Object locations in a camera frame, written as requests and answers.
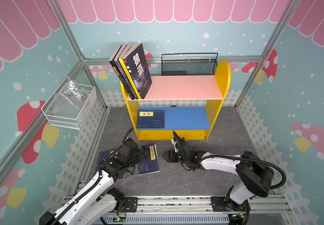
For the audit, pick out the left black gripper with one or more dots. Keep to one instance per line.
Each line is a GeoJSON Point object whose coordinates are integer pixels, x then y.
{"type": "Point", "coordinates": [147, 153]}

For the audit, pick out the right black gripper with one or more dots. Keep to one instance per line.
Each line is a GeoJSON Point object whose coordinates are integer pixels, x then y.
{"type": "Point", "coordinates": [183, 152]}

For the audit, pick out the navy book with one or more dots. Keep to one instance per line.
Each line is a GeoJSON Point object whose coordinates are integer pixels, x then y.
{"type": "Point", "coordinates": [150, 119]}
{"type": "Point", "coordinates": [150, 165]}
{"type": "Point", "coordinates": [105, 156]}

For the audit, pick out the black wolf book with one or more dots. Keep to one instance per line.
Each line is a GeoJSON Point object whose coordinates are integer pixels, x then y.
{"type": "Point", "coordinates": [140, 70]}

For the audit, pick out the yellow cartoon boy book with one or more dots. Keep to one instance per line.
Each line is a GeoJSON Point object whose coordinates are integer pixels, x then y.
{"type": "Point", "coordinates": [123, 60]}

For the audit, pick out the purple old man book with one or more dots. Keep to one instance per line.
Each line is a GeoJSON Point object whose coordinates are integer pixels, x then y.
{"type": "Point", "coordinates": [121, 72]}

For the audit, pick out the black Murphy's law book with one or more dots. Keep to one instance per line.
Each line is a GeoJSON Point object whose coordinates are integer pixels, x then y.
{"type": "Point", "coordinates": [112, 62]}

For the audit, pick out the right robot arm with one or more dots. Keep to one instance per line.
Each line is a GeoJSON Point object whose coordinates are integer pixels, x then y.
{"type": "Point", "coordinates": [256, 177]}

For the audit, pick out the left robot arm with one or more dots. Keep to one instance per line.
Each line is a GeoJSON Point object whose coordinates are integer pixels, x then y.
{"type": "Point", "coordinates": [98, 197]}

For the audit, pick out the yellow pink blue bookshelf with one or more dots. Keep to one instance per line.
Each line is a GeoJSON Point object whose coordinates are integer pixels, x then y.
{"type": "Point", "coordinates": [190, 122]}

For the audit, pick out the clear plastic bag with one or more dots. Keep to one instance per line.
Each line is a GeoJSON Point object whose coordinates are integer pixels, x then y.
{"type": "Point", "coordinates": [74, 94]}

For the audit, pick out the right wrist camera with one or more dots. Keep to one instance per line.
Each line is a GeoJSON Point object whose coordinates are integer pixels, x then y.
{"type": "Point", "coordinates": [175, 145]}

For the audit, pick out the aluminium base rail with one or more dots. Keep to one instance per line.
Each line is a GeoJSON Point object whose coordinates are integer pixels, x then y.
{"type": "Point", "coordinates": [177, 210]}

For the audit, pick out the black mesh wire basket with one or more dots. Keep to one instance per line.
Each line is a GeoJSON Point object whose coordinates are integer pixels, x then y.
{"type": "Point", "coordinates": [189, 64]}

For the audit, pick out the white wire wall basket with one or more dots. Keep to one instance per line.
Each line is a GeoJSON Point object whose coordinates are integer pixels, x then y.
{"type": "Point", "coordinates": [60, 114]}

